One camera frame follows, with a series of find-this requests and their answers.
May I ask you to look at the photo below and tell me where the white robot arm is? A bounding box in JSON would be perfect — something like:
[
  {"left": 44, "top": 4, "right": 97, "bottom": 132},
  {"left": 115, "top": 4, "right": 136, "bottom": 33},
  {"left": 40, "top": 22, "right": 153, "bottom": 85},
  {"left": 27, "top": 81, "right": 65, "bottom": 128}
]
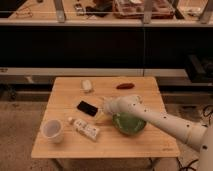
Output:
[{"left": 103, "top": 94, "right": 213, "bottom": 171}]

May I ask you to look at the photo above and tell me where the wooden table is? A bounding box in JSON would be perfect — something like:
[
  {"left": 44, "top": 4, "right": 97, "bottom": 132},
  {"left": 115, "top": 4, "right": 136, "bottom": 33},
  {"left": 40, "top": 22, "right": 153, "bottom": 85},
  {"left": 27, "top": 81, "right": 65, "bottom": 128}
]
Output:
[{"left": 31, "top": 77, "right": 180, "bottom": 159}]

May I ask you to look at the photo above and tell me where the white plastic cup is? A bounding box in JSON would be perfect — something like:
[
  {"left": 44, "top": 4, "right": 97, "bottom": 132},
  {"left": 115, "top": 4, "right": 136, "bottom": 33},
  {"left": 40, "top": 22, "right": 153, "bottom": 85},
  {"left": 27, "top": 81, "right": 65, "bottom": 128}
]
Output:
[{"left": 41, "top": 120, "right": 63, "bottom": 143}]

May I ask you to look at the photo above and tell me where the red sausage toy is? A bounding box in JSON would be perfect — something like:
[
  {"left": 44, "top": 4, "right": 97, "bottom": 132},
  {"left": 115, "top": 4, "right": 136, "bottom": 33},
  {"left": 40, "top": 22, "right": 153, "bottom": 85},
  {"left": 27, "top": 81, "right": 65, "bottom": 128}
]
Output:
[{"left": 116, "top": 83, "right": 135, "bottom": 89}]

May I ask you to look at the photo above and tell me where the white tube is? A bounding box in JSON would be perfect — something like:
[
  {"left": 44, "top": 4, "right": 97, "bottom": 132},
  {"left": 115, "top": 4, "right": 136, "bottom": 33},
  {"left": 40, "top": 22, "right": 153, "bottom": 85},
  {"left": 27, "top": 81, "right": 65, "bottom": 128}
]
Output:
[{"left": 68, "top": 117, "right": 100, "bottom": 141}]

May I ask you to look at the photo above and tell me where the green bowl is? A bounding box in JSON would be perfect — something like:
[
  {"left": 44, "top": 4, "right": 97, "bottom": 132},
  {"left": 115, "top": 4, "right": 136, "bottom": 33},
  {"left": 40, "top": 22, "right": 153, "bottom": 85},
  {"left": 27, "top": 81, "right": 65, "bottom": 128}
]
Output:
[{"left": 112, "top": 113, "right": 146, "bottom": 136}]

